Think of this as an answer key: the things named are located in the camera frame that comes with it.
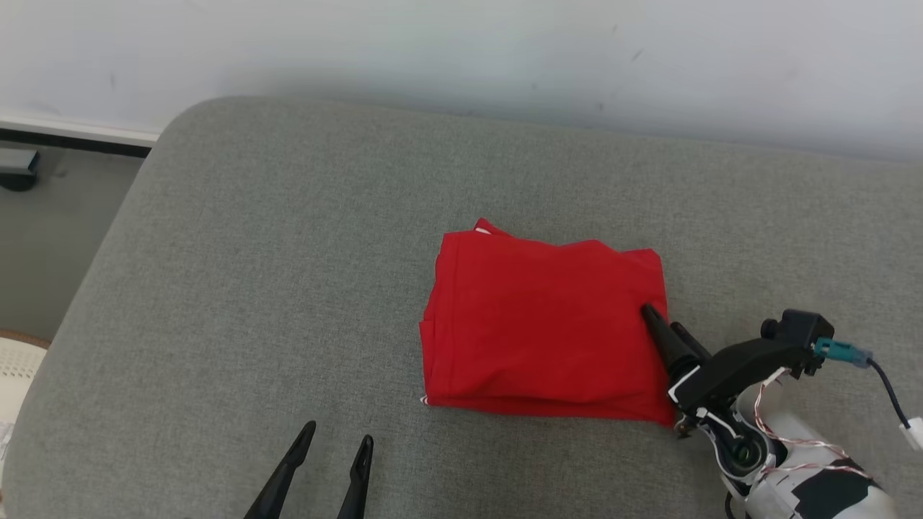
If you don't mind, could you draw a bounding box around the black white wall baseboard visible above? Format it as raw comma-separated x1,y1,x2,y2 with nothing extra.
0,113,162,159

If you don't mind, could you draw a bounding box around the red jersey with number print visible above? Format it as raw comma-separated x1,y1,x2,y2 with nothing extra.
419,218,681,428

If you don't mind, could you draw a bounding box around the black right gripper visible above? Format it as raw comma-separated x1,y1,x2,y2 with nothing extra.
640,303,816,434

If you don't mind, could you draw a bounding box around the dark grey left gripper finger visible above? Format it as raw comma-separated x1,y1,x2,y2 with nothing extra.
336,434,375,519
243,420,317,519

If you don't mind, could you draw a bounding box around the black cable with teal connector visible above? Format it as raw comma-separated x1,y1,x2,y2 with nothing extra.
814,338,923,452

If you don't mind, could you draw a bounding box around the grey black floor object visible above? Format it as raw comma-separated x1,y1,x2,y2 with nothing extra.
0,147,41,192

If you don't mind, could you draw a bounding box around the grey fabric sofa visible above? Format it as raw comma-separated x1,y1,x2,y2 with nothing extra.
0,95,923,519

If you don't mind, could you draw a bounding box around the white laundry basket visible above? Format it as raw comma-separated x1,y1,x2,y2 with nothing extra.
0,331,52,500

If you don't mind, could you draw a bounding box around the red white twisted wire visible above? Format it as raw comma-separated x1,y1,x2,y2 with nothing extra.
753,365,867,477

